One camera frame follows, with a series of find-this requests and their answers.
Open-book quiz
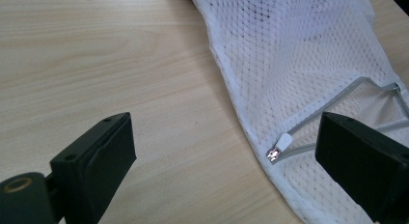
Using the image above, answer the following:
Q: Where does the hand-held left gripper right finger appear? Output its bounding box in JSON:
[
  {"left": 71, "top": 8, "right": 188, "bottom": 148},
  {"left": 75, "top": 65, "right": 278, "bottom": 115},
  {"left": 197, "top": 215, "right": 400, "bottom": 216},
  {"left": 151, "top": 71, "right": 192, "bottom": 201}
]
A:
[{"left": 314, "top": 111, "right": 409, "bottom": 224}]

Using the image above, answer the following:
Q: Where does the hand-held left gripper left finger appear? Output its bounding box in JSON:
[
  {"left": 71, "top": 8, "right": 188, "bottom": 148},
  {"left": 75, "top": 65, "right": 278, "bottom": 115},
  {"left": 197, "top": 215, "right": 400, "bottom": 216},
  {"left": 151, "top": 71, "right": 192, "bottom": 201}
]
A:
[{"left": 49, "top": 112, "right": 137, "bottom": 224}]

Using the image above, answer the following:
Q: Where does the white mesh laundry bag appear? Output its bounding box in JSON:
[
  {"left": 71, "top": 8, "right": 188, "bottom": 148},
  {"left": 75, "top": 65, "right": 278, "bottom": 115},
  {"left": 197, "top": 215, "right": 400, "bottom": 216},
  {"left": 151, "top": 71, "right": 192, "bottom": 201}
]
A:
[{"left": 186, "top": 0, "right": 409, "bottom": 224}]

